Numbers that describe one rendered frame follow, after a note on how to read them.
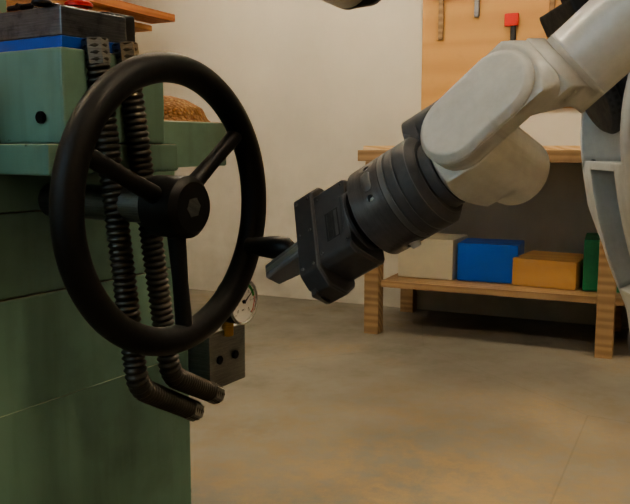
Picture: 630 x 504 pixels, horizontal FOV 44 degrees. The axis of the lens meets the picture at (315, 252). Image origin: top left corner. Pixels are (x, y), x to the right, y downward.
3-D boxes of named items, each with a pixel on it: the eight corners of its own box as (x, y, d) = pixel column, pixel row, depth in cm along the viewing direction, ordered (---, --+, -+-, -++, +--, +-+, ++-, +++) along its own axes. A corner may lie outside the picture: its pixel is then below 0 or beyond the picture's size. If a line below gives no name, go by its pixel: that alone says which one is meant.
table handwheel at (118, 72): (29, 317, 59) (135, -16, 66) (-121, 291, 69) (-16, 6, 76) (241, 384, 83) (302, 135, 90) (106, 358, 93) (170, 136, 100)
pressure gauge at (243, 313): (231, 343, 103) (230, 282, 102) (208, 339, 105) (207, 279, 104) (258, 333, 109) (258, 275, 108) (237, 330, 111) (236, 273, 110)
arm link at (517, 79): (492, 210, 70) (616, 104, 65) (438, 177, 63) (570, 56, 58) (458, 162, 74) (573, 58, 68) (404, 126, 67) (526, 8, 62)
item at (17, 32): (61, 47, 74) (59, -13, 73) (-13, 54, 80) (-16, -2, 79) (157, 60, 85) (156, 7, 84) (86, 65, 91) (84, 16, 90)
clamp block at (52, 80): (61, 143, 74) (57, 45, 72) (-29, 143, 81) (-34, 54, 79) (168, 143, 86) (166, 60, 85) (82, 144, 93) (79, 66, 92)
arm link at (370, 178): (354, 319, 78) (454, 268, 72) (288, 286, 72) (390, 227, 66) (341, 219, 85) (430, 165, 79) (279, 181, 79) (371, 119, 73)
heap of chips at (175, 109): (175, 121, 102) (175, 91, 101) (99, 122, 109) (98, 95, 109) (219, 122, 109) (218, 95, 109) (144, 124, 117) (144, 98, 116)
